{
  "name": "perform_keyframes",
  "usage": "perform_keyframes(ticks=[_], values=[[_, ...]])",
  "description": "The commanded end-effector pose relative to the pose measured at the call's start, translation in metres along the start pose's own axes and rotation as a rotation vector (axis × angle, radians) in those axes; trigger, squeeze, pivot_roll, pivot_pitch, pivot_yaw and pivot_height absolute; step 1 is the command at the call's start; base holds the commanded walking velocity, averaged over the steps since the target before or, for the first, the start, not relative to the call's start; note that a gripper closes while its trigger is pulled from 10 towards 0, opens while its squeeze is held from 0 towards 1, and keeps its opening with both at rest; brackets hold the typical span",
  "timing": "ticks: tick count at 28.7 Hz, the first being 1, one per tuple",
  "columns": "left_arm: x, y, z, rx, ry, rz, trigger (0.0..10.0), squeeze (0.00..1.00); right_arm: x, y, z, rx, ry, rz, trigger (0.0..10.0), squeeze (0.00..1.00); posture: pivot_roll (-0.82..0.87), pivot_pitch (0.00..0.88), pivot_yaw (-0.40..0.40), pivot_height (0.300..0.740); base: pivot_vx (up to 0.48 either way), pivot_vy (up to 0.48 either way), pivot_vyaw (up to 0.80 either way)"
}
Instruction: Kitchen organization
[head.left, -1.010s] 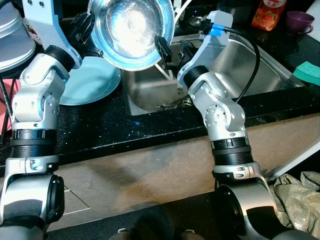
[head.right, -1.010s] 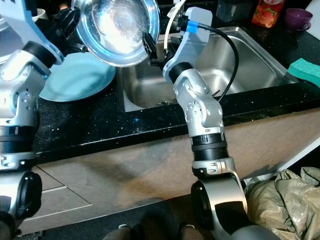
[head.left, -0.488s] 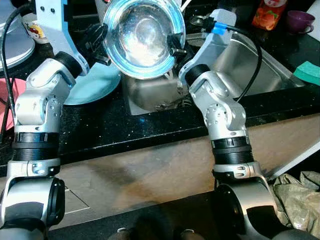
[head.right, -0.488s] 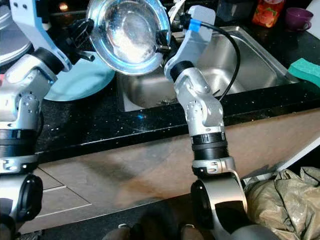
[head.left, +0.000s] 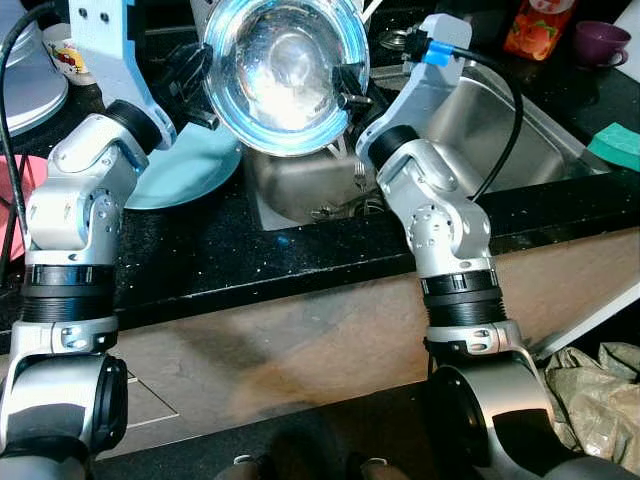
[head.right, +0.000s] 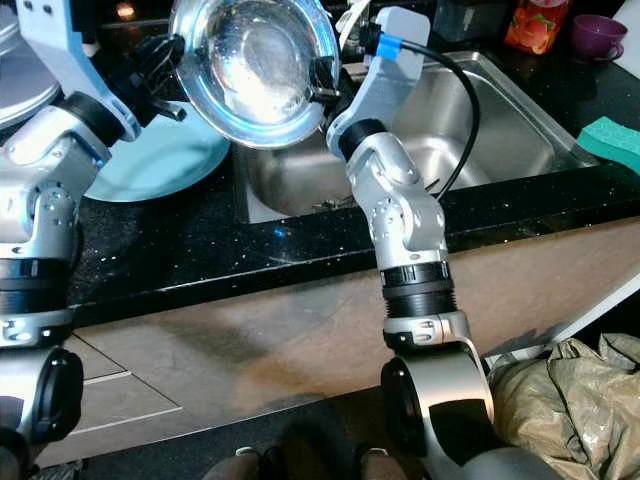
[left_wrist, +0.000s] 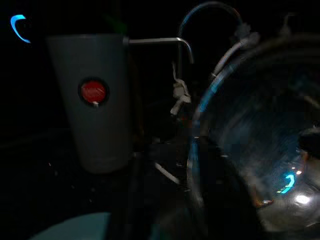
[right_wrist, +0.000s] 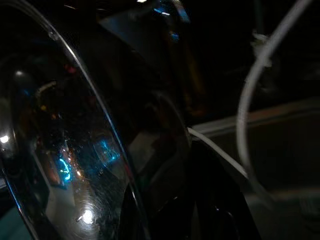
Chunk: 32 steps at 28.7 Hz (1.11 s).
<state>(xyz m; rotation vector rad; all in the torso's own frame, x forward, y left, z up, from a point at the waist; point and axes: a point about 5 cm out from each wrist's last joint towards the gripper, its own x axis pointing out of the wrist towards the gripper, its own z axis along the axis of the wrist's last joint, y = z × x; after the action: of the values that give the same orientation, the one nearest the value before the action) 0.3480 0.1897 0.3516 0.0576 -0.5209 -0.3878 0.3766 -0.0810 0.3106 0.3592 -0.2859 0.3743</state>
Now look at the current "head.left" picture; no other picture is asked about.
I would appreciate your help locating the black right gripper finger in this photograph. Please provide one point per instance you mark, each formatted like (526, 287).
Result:
(352, 88)

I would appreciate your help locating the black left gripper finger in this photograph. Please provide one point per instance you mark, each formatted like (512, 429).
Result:
(202, 113)
(206, 62)

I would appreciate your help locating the stainless steel bowl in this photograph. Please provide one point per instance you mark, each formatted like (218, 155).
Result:
(285, 80)

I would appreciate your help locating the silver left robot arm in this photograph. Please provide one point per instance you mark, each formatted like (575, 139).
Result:
(70, 220)

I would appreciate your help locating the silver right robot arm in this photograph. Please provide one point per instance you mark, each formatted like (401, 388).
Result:
(445, 230)

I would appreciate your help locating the teal plate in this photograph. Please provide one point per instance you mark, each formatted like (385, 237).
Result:
(180, 170)

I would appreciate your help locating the round metal sink strainer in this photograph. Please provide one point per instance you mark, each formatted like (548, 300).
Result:
(396, 40)

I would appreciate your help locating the blue tape strip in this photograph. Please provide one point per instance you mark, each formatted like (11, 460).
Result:
(437, 52)

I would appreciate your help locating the silver metal fork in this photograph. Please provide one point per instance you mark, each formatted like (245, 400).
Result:
(361, 190)

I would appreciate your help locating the white mug with print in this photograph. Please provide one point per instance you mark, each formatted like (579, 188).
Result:
(68, 62)

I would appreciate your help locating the white and blue plastic container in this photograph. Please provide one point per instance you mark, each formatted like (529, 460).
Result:
(30, 85)

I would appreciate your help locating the green sponge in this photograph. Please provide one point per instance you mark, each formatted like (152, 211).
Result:
(618, 147)

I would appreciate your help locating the pink plate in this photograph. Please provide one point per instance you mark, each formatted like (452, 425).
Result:
(25, 175)

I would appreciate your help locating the purple cup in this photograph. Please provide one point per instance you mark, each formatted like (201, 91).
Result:
(600, 45)

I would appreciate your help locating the stainless steel sink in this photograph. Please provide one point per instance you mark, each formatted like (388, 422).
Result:
(540, 130)

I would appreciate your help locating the red juice carton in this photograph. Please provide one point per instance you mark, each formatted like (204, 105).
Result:
(538, 28)

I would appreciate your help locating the beige base cabinet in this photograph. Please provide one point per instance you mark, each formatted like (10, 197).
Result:
(300, 340)

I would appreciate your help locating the robot left leg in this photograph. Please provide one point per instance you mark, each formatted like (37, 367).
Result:
(270, 465)

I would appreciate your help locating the olive green tarp bag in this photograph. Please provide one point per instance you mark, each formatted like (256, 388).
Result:
(595, 400)

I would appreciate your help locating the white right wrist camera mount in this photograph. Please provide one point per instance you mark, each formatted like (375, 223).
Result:
(420, 95)

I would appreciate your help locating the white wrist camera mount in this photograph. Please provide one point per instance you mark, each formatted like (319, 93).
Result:
(420, 95)
(110, 50)

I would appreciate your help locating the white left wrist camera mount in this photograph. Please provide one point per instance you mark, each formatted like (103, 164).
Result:
(110, 50)

